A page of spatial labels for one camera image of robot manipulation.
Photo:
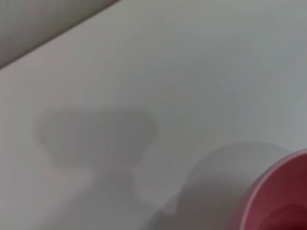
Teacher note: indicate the pink plastic bowl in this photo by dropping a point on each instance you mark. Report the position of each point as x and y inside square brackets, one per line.
[280, 198]

